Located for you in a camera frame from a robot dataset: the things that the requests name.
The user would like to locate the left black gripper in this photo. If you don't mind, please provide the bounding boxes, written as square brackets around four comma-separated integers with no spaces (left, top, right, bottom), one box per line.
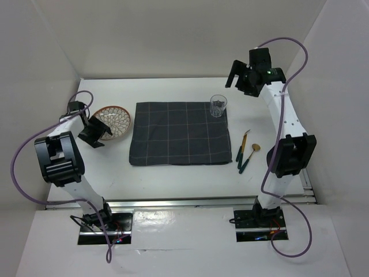
[77,115,111,149]

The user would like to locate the floral plate brown rim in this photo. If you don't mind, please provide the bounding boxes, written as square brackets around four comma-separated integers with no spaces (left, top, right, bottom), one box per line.
[93,106,132,140]

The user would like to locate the clear drinking glass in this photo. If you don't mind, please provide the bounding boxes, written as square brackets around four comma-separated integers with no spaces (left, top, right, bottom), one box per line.
[210,95,228,118]

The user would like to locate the dark grey checked cloth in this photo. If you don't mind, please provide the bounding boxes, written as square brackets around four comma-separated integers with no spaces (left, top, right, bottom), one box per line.
[129,102,232,166]

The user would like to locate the gold spoon green handle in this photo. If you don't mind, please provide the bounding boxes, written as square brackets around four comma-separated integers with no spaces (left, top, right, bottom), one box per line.
[239,144,261,174]

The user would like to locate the gold fork green handle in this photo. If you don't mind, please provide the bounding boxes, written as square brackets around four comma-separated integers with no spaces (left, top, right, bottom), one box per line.
[236,129,250,162]

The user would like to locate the gold knife green handle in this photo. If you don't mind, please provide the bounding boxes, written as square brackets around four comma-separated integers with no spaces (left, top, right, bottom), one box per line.
[236,133,247,169]

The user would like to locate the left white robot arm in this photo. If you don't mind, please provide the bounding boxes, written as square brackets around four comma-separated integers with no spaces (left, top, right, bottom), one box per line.
[34,115,114,230]

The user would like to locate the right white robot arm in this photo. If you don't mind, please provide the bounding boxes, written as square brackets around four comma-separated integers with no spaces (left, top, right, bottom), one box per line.
[225,60,317,226]

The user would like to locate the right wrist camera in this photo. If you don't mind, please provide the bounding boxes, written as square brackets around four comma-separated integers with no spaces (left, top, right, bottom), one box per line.
[249,47,272,71]

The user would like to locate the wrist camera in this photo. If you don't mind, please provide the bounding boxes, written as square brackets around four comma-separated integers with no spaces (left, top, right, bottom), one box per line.
[66,101,87,116]
[249,47,272,71]

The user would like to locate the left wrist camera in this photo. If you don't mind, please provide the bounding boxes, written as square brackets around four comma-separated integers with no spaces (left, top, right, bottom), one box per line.
[66,101,87,116]

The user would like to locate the front aluminium rail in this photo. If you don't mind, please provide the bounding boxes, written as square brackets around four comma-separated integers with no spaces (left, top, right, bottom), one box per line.
[46,195,317,209]

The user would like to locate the aluminium rail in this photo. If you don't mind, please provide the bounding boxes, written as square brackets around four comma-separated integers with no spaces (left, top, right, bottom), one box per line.
[46,195,317,209]
[300,169,317,204]

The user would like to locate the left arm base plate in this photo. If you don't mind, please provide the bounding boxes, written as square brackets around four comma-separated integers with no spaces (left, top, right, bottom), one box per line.
[73,212,133,245]

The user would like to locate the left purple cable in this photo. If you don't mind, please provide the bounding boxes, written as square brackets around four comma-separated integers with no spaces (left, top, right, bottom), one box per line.
[10,90,122,264]

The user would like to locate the purple cable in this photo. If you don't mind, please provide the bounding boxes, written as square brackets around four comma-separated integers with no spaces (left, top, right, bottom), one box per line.
[10,90,122,264]
[255,36,314,258]

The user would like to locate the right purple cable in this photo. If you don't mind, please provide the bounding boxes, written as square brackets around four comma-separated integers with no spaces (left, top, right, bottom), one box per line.
[255,36,314,258]

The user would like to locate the right side aluminium rail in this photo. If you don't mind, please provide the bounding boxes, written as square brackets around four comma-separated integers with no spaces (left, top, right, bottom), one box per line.
[300,169,317,204]

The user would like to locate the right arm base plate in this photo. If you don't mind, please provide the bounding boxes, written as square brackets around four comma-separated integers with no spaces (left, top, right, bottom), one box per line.
[229,210,289,242]

